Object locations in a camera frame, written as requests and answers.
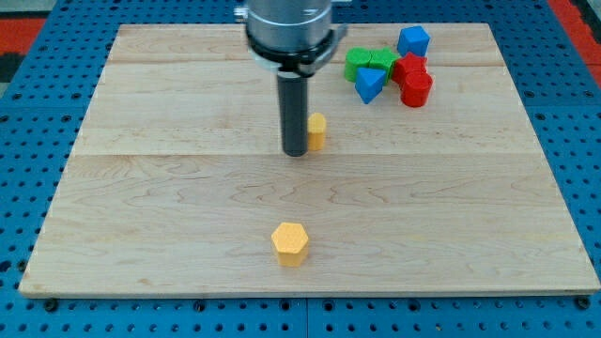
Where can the yellow hexagon block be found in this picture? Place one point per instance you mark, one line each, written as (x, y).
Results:
(290, 244)

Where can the green star block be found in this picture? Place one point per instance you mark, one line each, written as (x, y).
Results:
(383, 59)

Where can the green circle block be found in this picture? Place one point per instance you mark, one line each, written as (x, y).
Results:
(356, 57)

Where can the red cylinder block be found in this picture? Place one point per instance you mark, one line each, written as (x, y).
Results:
(416, 88)

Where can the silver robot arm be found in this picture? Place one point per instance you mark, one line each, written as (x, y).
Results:
(293, 39)

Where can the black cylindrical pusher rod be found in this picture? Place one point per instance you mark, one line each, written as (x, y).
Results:
(292, 100)

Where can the blue cube block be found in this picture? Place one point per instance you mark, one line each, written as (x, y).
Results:
(413, 40)

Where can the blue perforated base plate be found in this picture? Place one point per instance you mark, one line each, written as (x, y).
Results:
(44, 106)

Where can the blue triangle block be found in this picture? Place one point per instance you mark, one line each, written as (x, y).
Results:
(369, 83)

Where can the wooden board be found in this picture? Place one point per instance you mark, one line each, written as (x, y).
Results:
(177, 180)

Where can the yellow block behind rod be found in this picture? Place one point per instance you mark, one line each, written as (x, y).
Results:
(317, 128)

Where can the red star block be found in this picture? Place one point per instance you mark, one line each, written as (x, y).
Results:
(407, 64)

